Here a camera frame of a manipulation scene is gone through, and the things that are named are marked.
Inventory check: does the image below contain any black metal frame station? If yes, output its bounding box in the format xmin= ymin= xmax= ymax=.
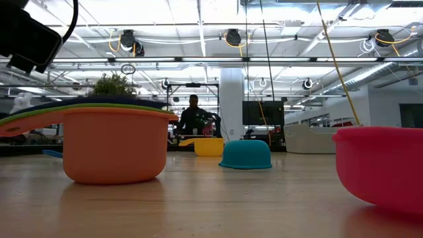
xmin=165 ymin=82 xmax=221 ymax=146

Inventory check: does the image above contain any yellow hanging cable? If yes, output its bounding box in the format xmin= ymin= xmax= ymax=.
xmin=315 ymin=0 xmax=362 ymax=126

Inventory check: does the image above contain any navy measuring cup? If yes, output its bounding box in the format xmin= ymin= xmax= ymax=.
xmin=9 ymin=95 xmax=171 ymax=116

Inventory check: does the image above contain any long ceiling light bar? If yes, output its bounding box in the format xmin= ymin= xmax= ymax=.
xmin=49 ymin=56 xmax=423 ymax=63

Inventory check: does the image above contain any small blue measuring cup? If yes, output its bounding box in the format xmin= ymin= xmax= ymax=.
xmin=42 ymin=149 xmax=64 ymax=159

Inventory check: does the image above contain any person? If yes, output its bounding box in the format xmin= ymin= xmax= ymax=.
xmin=176 ymin=94 xmax=223 ymax=138

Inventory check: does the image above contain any teal measuring cup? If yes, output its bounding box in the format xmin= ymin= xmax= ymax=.
xmin=218 ymin=139 xmax=273 ymax=171

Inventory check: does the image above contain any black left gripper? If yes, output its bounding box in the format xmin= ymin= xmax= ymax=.
xmin=0 ymin=0 xmax=63 ymax=75

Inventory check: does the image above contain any black ceiling cable reel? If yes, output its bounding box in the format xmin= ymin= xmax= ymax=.
xmin=225 ymin=28 xmax=243 ymax=48
xmin=118 ymin=29 xmax=145 ymax=58
xmin=375 ymin=28 xmax=396 ymax=48

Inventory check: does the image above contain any white robot figure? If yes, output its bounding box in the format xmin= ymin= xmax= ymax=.
xmin=9 ymin=92 xmax=34 ymax=115

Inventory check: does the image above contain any potted green plant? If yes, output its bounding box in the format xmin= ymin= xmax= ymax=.
xmin=87 ymin=73 xmax=138 ymax=99

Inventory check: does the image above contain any yellow measuring cup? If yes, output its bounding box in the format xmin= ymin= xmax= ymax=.
xmin=178 ymin=137 xmax=225 ymax=157

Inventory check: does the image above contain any red measuring cup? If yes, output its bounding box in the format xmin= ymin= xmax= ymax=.
xmin=332 ymin=126 xmax=423 ymax=214

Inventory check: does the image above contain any black aluminium frame rail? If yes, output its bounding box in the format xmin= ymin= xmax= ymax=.
xmin=0 ymin=143 xmax=288 ymax=158

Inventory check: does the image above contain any orange measuring cup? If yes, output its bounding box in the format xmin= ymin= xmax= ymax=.
xmin=0 ymin=106 xmax=180 ymax=185

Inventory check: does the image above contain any black hanging cable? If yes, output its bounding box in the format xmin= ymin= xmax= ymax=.
xmin=258 ymin=0 xmax=276 ymax=102

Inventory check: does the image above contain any white building column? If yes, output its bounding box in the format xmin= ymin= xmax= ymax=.
xmin=219 ymin=67 xmax=246 ymax=145

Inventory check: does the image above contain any white plastic basket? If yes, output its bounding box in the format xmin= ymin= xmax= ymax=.
xmin=283 ymin=124 xmax=364 ymax=155

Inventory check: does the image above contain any black monitor screen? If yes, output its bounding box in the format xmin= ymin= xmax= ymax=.
xmin=241 ymin=100 xmax=286 ymax=126

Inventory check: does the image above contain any green measuring cup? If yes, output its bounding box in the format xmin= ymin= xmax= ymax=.
xmin=0 ymin=102 xmax=176 ymax=127

